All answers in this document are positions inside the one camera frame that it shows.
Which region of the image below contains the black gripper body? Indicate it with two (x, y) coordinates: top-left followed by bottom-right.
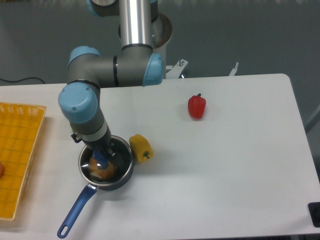
(71, 128), (111, 150)

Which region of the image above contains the glass pot lid blue knob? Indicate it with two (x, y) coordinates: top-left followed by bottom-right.
(78, 135), (134, 191)

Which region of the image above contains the dark pot blue handle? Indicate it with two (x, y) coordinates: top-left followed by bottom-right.
(57, 135), (134, 239)

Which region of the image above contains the yellow woven basket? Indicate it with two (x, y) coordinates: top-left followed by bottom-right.
(0, 102), (47, 221)

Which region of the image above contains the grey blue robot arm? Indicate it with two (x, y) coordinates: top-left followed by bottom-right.
(58, 0), (163, 158)

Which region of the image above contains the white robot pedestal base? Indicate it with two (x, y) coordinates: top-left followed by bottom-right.
(151, 12), (189, 79)

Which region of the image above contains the glazed ring bread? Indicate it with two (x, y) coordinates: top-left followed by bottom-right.
(88, 155), (117, 182)

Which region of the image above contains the green bell pepper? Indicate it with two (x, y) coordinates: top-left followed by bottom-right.
(70, 125), (77, 134)

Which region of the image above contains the black device at table edge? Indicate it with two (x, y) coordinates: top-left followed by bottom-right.
(308, 202), (320, 228)

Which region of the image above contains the yellow bell pepper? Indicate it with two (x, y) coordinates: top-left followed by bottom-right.
(129, 134), (154, 164)

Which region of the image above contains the black floor cable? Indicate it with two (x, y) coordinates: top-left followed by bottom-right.
(0, 76), (46, 85)

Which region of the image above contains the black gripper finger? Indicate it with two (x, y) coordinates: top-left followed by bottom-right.
(105, 147), (120, 160)

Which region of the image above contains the red bell pepper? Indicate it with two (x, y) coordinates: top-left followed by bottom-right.
(187, 93), (207, 120)

